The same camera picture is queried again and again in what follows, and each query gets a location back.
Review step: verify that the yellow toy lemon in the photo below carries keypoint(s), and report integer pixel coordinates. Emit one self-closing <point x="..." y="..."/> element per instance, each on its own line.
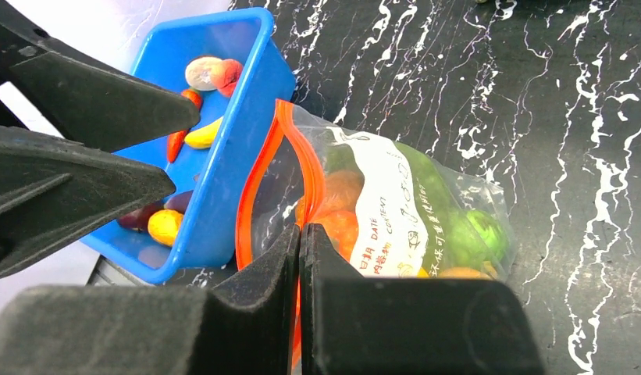
<point x="164" y="226"/>

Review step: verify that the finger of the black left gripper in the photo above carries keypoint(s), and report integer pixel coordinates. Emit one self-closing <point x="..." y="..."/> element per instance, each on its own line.
<point x="84" y="99"/>
<point x="54" y="191"/>

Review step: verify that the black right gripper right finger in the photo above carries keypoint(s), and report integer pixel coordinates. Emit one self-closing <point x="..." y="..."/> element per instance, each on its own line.
<point x="351" y="324"/>

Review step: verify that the orange-yellow toy fruit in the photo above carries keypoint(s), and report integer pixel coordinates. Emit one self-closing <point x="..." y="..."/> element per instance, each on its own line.
<point x="464" y="273"/>

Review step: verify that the blue plastic bin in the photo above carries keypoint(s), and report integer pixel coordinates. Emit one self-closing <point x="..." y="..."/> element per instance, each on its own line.
<point x="215" y="176"/>

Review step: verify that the tan toy potato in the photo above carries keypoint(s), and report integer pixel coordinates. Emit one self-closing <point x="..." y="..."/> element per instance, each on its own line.
<point x="198" y="72"/>

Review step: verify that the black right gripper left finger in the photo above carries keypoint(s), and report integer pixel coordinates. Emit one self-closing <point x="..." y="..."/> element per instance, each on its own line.
<point x="243" y="325"/>

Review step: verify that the yellow toy banana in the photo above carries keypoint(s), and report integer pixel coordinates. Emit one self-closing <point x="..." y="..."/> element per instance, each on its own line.
<point x="204" y="137"/>

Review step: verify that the green leafy vegetable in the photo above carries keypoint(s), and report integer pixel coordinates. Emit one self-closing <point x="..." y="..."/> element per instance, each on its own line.
<point x="402" y="210"/>

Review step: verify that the purple toy eggplant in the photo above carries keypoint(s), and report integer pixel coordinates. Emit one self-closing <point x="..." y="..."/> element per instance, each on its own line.
<point x="138" y="219"/>

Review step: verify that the clear red-zipper zip bag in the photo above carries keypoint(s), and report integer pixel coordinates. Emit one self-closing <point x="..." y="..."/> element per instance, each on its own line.
<point x="287" y="184"/>

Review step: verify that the orange toy pumpkin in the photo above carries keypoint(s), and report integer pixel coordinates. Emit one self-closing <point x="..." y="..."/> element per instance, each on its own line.
<point x="341" y="226"/>

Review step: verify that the green toy custard apple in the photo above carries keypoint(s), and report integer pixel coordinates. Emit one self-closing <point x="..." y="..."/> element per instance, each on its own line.
<point x="475" y="237"/>

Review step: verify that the orange toy carrot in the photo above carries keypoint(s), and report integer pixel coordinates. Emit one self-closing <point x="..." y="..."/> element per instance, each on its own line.
<point x="175" y="140"/>

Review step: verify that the brown toy nut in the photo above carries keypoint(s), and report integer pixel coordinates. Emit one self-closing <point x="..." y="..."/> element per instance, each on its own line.
<point x="342" y="191"/>

